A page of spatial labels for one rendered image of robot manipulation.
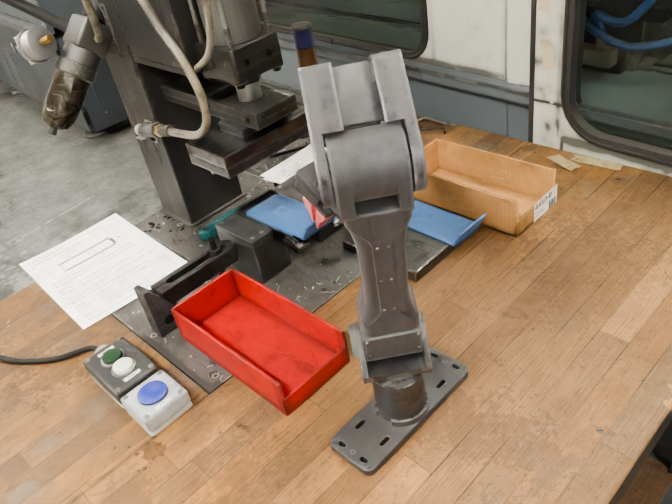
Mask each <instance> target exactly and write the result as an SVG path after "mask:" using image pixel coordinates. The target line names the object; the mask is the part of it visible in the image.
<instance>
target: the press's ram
mask: <svg viewBox="0 0 672 504"><path fill-rule="evenodd" d="M196 75H197V76H198V78H199V80H200V82H201V85H202V87H203V89H204V91H205V94H206V97H207V99H208V102H209V106H210V111H211V115H212V116H215V117H219V118H222V119H224V120H222V121H220V122H219V126H217V127H215V128H213V129H211V130H209V131H208V133H207V134H206V135H205V136H204V137H203V138H201V139H197V140H190V141H188V142H186V143H185V144H186V147H187V150H188V153H189V156H190V159H191V162H192V164H195V165H197V166H199V167H202V168H204V169H206V170H209V171H210V172H211V173H212V174H218V175H220V176H223V177H225V178H228V179H231V178H233V177H234V176H236V175H238V174H240V173H241V172H243V171H245V170H246V169H248V168H250V167H252V166H253V165H255V164H257V163H258V162H260V161H262V160H264V159H265V158H267V157H269V156H270V155H272V154H274V153H276V152H277V151H279V150H281V149H282V148H284V147H286V146H287V145H289V144H291V143H293V142H294V141H296V140H298V139H299V138H301V137H303V136H305V135H306V134H308V133H309V130H308V125H307V119H306V113H305V108H304V106H301V105H297V101H296V96H295V93H292V92H288V91H284V90H280V89H276V88H272V87H268V86H264V85H260V83H259V80H260V77H261V74H260V75H258V76H256V77H254V78H252V79H250V80H248V82H247V83H246V84H245V88H244V89H240V90H238V89H237V86H233V85H232V83H229V82H225V81H221V80H216V81H214V82H210V81H209V80H208V79H206V78H204V75H203V72H201V73H198V74H196ZM160 87H161V89H162V92H163V95H164V98H165V100H167V101H170V102H173V103H176V104H179V105H182V106H185V107H188V108H191V109H194V110H197V111H200V112H201V108H200V105H199V102H198V99H197V97H196V94H195V92H194V90H193V88H192V86H191V84H190V82H189V80H188V78H187V76H185V75H183V76H181V77H179V78H177V79H175V80H173V81H170V82H168V83H166V84H163V85H161V86H160Z"/></svg>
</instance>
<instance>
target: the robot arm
mask: <svg viewBox="0 0 672 504"><path fill-rule="evenodd" d="M369 59H370V60H368V61H363V62H358V63H352V64H347V65H342V66H337V67H332V66H331V62H328V63H323V64H318V65H313V66H307V67H302V68H298V74H299V79H300V85H301V91H302V96H303V102H304V108H305V113H306V119H307V125H308V130H309V136H310V142H311V147H312V153H313V158H314V161H313V162H311V163H309V164H307V165H306V166H304V167H302V168H301V169H299V170H297V171H296V174H295V180H296V182H295V185H294V187H295V188H296V189H297V190H298V191H299V192H300V193H301V194H302V195H303V201H304V203H305V205H306V207H307V210H308V212H309V214H310V217H311V220H312V222H313V221H315V220H316V228H317V229H319V228H320V227H322V226H323V225H324V224H325V223H326V222H327V221H328V220H329V219H330V218H331V217H332V216H333V215H334V214H335V215H336V216H337V217H338V218H339V219H340V222H339V223H340V224H344V225H345V227H346V228H347V229H348V230H349V232H350V234H351V236H352V238H353V240H354V242H355V245H356V250H357V256H358V262H359V268H360V274H361V287H360V292H359V294H358V297H357V298H355V300H356V306H357V311H358V317H359V321H357V322H353V324H348V330H349V331H348V333H349V334H350V340H351V345H352V353H353V356H354V358H358V357H359V360H360V365H361V370H362V376H363V381H364V384H366V383H372V384H373V389H374V397H373V399H372V400H371V401H369V402H368V403H367V404H366V405H365V406H364V407H363V408H362V409H361V410H360V411H359V412H358V413H357V414H356V415H355V416H354V417H353V418H352V419H351V420H349V421H348V422H347V423H346V424H345V425H344V426H343V427H342V428H341V429H340V430H339V431H338V432H337V433H336V434H335V435H334V436H333V437H332V438H331V439H330V445H331V449H332V451H333V452H335V453H336V454H337V455H339V456H340V457H341V458H343V459H344V460H345V461H347V462H348V463H349V464H351V465H352V466H353V467H355V468H356V469H357V470H359V471H360V472H361V473H363V474H364V475H366V476H372V475H374V474H375V473H376V472H377V471H378V470H379V469H380V468H381V467H382V466H383V465H384V464H385V463H386V462H387V461H388V460H389V459H390V458H391V457H392V456H393V455H394V454H395V453H396V452H397V450H398V449H399V448H400V447H401V446H402V445H403V444H404V443H405V442H406V441H407V440H408V439H409V438H410V437H411V436H412V435H413V434H414V433H415V432H416V431H417V430H418V429H419V428H420V426H421V425H422V424H423V423H424V422H425V421H426V420H427V419H428V418H429V417H430V416H431V415H432V414H433V413H434V412H435V411H436V410H437V409H438V408H439V407H440V406H441V405H442V404H443V403H444V401H445V400H446V399H447V398H448V397H449V396H450V395H451V394H452V393H453V392H454V391H455V390H456V389H457V388H458V387H459V386H460V385H461V384H462V383H463V382H464V381H465V380H466V379H467V377H468V375H469V374H468V367H467V366H466V365H465V364H463V363H461V362H459V361H457V360H455V359H453V358H451V357H450V356H448V355H446V354H444V353H442V352H440V351H438V350H436V349H434V348H429V344H428V338H427V332H426V327H425V322H424V317H423V314H422V311H421V310H418V308H417V303H416V299H415V296H414V293H413V290H412V287H411V285H410V284H409V282H408V269H407V256H406V235H407V229H408V224H409V221H410V219H411V217H412V209H414V194H413V192H416V191H421V190H426V188H427V169H426V161H425V154H424V148H423V143H422V139H421V134H420V130H419V126H418V121H417V117H416V112H415V108H414V104H413V99H412V95H411V91H410V86H409V82H408V78H407V73H406V69H405V65H404V60H403V56H402V52H401V50H400V49H396V50H391V51H386V52H381V53H375V54H370V56H369ZM381 121H385V123H384V124H381ZM388 122H389V123H388ZM324 144H326V148H327V150H326V153H325V148H324ZM359 322H360V326H359ZM360 327H361V331H360ZM361 333H362V337H361ZM362 338H363V342H362ZM363 344H364V347H363ZM364 349H365V353H364ZM442 385H443V386H442ZM441 386H442V387H441ZM440 387H441V388H440ZM386 442H387V443H386ZM385 443H386V444H385ZM384 444H385V445H384ZM383 445H384V446H383ZM341 446H344V448H343V447H341ZM363 462H365V463H363Z"/></svg>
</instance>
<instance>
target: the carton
mask: <svg viewBox="0 0 672 504"><path fill-rule="evenodd" d="M423 148H424V154H425V161H426V169H427V188H426V190H421V191H416V192H413V194H414V198H416V199H419V200H421V201H424V202H427V203H430V204H433V205H436V206H439V207H442V208H444V209H447V210H450V211H453V212H456V213H459V214H462V215H464V216H467V217H470V218H473V219H476V220H477V219H478V218H479V217H481V216H482V215H483V214H484V213H486V214H487V215H486V216H485V218H484V219H483V221H482V222H481V223H480V225H482V226H485V227H488V228H491V229H493V230H496V231H499V232H502V233H505V234H507V235H510V236H513V237H516V238H517V237H518V236H519V235H520V234H521V233H522V232H523V231H525V230H526V229H527V228H528V227H529V226H530V225H531V224H532V223H533V222H535V221H536V220H537V219H538V218H539V217H540V216H542V215H543V214H544V213H545V212H546V211H547V210H548V209H549V208H550V207H551V206H553V205H554V204H555V203H556V202H557V188H558V183H557V184H556V185H555V179H556V169H555V168H551V167H548V166H544V165H540V164H536V163H533V162H529V161H525V160H521V159H517V158H514V157H510V156H506V155H502V154H498V153H495V152H491V151H487V150H483V149H479V148H476V147H472V146H468V145H464V144H461V143H457V142H453V141H449V140H445V139H442V138H438V137H436V138H435V139H433V140H432V141H431V142H429V143H428V144H426V145H425V146H423Z"/></svg>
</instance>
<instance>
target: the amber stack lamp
mask: <svg viewBox="0 0 672 504"><path fill-rule="evenodd" d="M296 52H297V57H298V63H299V66H301V67H307V66H313V65H315V64H317V63H318V60H317V59H318V58H317V54H316V49H315V44H314V45H313V46H312V47H309V48H305V49H297V48H296Z"/></svg>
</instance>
